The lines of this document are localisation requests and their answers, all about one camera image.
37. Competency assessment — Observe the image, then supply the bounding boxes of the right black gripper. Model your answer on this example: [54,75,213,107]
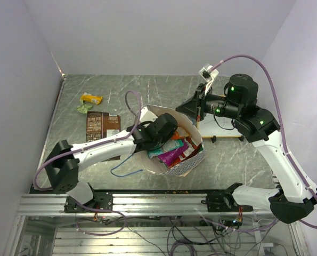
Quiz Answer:
[176,82,242,122]

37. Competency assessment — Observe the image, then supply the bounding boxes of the orange snack packet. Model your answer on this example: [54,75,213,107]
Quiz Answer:
[171,126,189,140]

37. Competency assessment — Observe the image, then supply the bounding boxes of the checkered paper bag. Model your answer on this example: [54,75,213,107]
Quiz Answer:
[110,104,207,178]

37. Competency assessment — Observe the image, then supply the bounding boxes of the brown snack bag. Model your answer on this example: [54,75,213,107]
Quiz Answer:
[85,110,121,162]

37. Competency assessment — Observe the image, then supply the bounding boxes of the yellow snack bar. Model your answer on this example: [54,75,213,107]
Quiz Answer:
[80,93,103,105]

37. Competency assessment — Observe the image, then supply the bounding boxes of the green snack packet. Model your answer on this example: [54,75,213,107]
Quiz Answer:
[76,103,93,114]

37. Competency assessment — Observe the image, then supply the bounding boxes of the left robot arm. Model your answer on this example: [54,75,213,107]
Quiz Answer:
[45,113,177,212]

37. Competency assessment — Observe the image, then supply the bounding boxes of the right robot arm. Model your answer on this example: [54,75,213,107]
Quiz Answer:
[176,74,317,224]

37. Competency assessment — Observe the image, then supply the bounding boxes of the white whiteboard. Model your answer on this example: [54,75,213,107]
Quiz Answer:
[196,114,242,138]

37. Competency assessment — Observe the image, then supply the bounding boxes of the red snack packet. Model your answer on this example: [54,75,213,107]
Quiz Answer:
[168,137,202,169]

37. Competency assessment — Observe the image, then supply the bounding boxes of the teal snack packet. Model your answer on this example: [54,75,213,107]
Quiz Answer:
[148,139,184,158]

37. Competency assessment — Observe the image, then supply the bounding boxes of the magenta snack packet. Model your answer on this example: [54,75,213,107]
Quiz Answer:
[158,145,188,166]

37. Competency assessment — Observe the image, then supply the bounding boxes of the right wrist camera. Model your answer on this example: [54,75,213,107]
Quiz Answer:
[199,64,219,95]

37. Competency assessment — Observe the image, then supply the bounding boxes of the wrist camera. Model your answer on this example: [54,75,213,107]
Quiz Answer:
[140,105,159,123]
[199,64,219,95]

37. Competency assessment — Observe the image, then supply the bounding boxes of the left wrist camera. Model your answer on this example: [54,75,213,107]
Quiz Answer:
[140,105,159,123]

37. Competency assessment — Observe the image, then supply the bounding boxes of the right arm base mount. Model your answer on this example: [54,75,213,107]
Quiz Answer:
[201,193,253,212]

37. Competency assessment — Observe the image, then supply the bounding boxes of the aluminium rail frame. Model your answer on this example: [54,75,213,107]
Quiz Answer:
[3,74,308,256]

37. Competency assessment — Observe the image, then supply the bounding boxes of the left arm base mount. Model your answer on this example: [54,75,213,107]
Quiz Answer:
[64,190,113,213]

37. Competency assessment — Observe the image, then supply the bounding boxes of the loose wires under table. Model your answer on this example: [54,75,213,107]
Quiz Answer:
[75,204,281,256]

